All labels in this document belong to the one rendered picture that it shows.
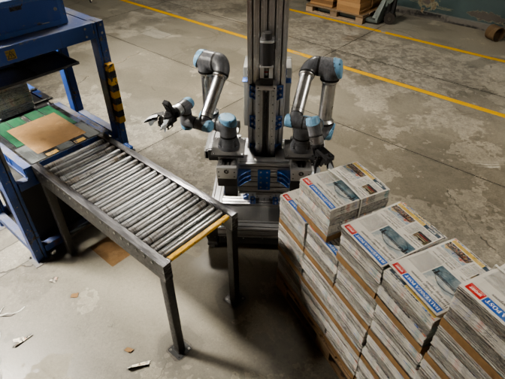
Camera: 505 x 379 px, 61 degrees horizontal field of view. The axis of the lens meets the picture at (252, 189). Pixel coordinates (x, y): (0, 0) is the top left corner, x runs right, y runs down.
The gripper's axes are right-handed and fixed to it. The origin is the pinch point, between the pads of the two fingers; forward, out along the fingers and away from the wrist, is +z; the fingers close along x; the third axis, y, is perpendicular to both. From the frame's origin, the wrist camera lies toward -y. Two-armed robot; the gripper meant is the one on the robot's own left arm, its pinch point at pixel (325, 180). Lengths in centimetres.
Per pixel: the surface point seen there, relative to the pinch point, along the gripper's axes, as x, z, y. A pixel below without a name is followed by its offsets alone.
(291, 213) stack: 18.4, 15.9, 13.0
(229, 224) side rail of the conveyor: 52, 15, 28
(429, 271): 3, 32, -73
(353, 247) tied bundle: 18, 23, -43
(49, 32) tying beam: 114, -117, 93
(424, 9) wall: -514, -142, 421
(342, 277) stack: 18, 43, -28
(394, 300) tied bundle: 18, 42, -66
